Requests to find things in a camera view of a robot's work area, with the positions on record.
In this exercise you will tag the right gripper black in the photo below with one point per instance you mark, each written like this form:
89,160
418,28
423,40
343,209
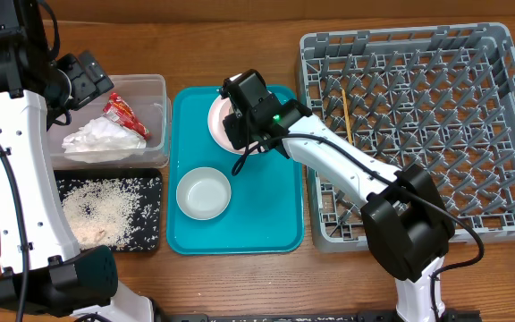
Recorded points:
237,126

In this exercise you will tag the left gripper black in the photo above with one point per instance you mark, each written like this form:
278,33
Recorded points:
91,80

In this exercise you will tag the red snack wrapper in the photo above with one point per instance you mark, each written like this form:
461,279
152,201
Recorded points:
118,111

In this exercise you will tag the white tissue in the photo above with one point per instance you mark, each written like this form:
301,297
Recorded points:
102,140

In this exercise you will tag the grey bowl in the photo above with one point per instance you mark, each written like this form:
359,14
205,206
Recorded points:
203,193

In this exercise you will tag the wooden chopstick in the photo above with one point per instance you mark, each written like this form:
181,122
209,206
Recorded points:
346,116

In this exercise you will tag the white rice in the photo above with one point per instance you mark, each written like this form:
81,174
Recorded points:
101,214

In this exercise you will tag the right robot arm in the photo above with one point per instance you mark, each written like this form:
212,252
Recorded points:
404,219

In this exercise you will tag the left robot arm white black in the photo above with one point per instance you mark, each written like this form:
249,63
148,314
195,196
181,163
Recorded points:
43,269

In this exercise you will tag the grey dishwasher rack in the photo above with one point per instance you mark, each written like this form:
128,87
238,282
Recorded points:
442,97

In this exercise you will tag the pink plate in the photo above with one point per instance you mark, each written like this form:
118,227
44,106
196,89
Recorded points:
219,110

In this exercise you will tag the clear plastic bin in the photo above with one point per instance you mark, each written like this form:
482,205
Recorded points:
146,95

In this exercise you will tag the teal serving tray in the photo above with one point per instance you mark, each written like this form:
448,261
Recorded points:
266,210

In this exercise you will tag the black tray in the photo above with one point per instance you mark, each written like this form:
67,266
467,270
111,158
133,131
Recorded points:
154,179

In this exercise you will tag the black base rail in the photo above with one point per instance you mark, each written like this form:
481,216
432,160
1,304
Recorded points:
364,316

